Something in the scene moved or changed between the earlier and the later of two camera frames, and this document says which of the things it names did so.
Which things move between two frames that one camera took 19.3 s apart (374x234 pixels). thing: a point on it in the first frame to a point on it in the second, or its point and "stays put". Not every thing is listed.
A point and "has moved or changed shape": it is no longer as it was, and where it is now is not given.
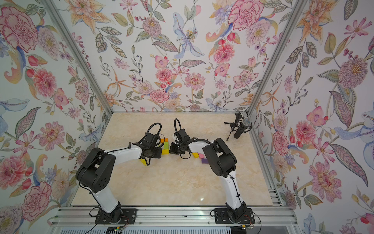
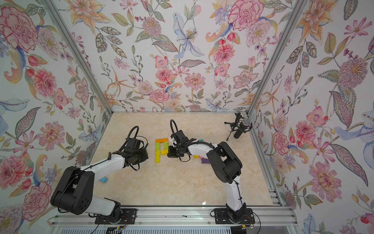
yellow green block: x=143 y=161 has moved or changed shape
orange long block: x=162 y=140 stays put
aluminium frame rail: x=276 y=216 stays put
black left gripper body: x=155 y=152 to x=140 y=156
